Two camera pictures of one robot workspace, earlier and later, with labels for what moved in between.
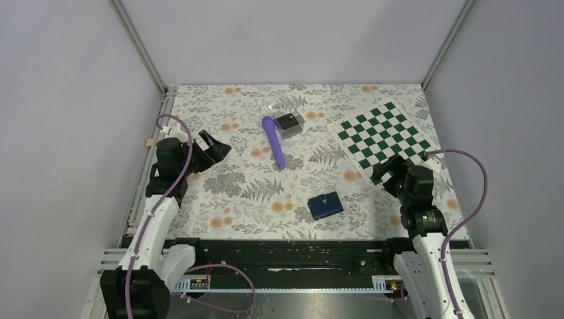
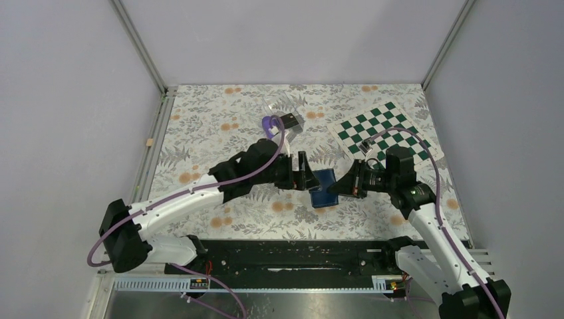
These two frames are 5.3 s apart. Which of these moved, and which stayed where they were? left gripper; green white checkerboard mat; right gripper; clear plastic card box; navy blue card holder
Moved: left gripper; navy blue card holder; right gripper
Stayed: clear plastic card box; green white checkerboard mat
